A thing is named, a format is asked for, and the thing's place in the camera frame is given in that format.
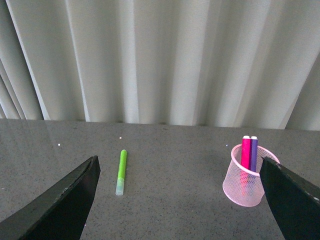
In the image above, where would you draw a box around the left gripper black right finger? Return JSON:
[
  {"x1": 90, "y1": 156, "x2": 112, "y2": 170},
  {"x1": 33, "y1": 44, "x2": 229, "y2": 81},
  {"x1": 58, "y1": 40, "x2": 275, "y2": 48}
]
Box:
[{"x1": 259, "y1": 157, "x2": 320, "y2": 240}]

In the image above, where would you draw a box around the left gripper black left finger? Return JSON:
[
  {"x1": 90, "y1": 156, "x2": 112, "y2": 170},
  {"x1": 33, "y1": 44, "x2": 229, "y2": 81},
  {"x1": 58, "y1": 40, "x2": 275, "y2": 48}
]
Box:
[{"x1": 0, "y1": 156, "x2": 101, "y2": 240}]

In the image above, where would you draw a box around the purple marker pen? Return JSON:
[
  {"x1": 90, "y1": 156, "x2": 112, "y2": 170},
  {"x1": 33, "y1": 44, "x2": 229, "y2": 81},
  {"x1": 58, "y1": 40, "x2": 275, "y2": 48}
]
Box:
[{"x1": 247, "y1": 135, "x2": 259, "y2": 196}]

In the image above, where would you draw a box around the pink marker pen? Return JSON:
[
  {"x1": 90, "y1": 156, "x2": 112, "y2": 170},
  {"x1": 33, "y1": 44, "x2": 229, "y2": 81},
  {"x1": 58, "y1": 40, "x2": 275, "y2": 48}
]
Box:
[{"x1": 240, "y1": 135, "x2": 252, "y2": 197}]

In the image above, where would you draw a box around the pink mesh pen cup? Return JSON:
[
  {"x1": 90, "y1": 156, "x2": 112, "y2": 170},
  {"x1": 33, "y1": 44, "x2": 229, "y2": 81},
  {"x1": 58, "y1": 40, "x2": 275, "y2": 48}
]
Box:
[{"x1": 222, "y1": 144, "x2": 279, "y2": 207}]

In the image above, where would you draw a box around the green marker pen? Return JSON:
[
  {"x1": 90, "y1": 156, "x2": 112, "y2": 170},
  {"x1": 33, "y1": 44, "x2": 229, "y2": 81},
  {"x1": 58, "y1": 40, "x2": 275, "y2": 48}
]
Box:
[{"x1": 115, "y1": 149, "x2": 128, "y2": 196}]

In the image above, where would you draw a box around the white pleated curtain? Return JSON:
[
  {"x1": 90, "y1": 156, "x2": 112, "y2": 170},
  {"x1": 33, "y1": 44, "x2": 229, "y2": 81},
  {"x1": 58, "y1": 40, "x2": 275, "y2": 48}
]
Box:
[{"x1": 0, "y1": 0, "x2": 320, "y2": 131}]

